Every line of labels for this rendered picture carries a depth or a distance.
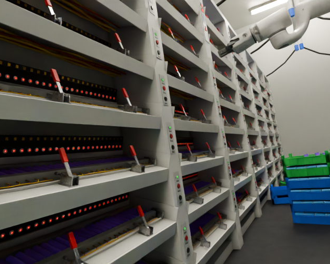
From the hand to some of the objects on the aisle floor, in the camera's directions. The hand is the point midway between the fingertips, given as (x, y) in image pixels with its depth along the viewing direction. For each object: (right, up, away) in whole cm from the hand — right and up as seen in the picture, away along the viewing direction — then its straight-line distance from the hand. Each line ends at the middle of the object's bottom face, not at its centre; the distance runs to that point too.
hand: (222, 52), depth 126 cm
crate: (+81, -100, +55) cm, 140 cm away
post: (+43, -110, +94) cm, 150 cm away
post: (+9, -108, +32) cm, 113 cm away
